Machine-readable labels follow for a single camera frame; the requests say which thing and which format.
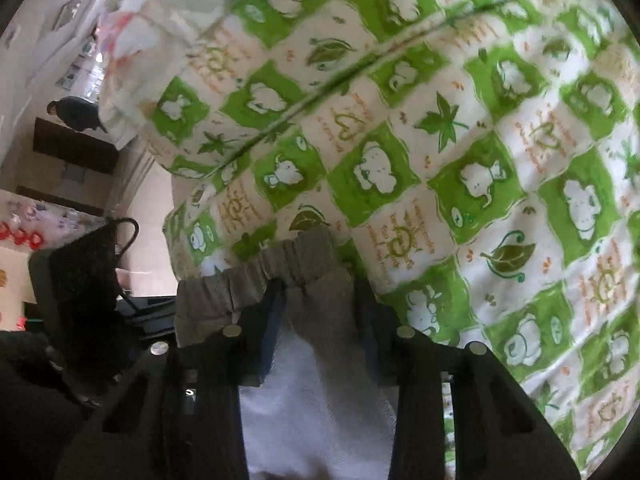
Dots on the dark wooden door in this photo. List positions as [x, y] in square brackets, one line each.
[75, 146]

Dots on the green animal print blanket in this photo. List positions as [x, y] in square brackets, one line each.
[450, 110]

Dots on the grey pants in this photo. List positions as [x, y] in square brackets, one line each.
[310, 310]

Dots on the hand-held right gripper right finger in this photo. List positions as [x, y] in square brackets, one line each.
[372, 325]

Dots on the black bag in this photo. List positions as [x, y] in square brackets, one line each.
[80, 280]

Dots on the red wall ornaments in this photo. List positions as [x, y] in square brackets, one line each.
[22, 237]

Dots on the pale floral quilt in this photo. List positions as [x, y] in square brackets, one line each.
[150, 20]

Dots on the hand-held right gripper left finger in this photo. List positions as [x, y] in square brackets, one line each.
[262, 325]

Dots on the person's black trouser leg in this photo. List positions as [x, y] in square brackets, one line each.
[30, 410]

